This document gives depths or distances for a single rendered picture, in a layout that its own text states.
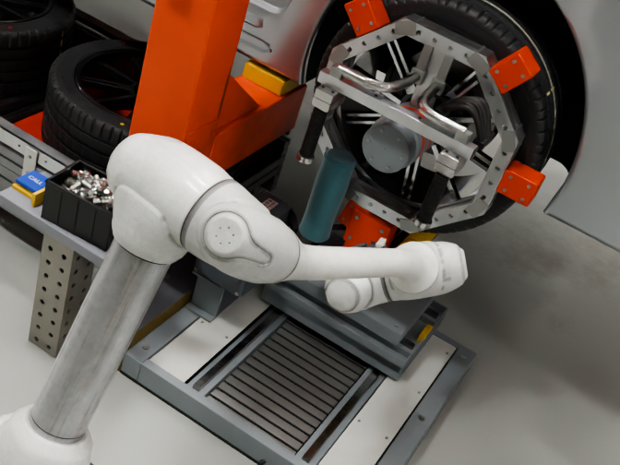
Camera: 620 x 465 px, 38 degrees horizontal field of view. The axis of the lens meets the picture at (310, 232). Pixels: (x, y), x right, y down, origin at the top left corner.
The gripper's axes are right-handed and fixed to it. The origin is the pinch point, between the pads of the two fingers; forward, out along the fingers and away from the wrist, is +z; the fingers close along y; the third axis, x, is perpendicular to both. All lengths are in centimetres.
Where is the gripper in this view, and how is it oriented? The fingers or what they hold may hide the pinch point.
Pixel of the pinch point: (379, 246)
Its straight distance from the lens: 221.2
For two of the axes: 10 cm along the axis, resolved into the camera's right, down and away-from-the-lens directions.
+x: 2.2, -9.4, -2.8
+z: 2.5, -2.2, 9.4
